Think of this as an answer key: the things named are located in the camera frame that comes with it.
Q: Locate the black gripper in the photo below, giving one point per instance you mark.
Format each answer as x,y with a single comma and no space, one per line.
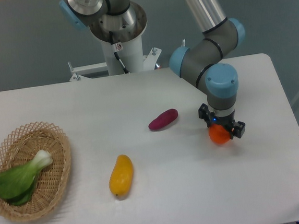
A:
236,129

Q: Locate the orange fruit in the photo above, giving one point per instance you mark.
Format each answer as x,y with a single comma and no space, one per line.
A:
218,134

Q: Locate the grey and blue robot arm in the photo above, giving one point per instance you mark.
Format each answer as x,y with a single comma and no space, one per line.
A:
201,66

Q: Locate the purple sweet potato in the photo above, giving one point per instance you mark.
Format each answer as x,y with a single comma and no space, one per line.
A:
163,120

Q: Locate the yellow mango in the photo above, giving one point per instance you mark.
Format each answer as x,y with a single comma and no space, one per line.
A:
121,176

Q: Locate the woven wicker basket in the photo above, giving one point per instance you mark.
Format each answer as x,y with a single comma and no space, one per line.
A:
20,146

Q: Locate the green bok choy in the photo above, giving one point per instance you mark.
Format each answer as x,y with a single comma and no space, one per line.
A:
18,183

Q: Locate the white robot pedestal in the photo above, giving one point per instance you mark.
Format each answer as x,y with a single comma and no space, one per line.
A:
120,37

